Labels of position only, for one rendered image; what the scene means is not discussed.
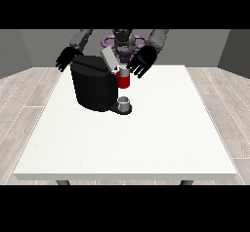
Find small grey coffee pod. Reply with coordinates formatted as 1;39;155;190
117;64;130;78

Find grey robot trunk purple rings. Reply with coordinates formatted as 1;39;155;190
101;29;146;64

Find pale grey machine lid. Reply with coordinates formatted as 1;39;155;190
100;46;120;72

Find black coffee machine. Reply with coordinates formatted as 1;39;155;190
69;55;133;116

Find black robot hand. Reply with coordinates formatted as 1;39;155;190
126;45;158;80
55;46;84;73

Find red pod holder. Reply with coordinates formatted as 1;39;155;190
116;69;131;90

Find small grey cup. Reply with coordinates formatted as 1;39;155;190
116;96;132;112

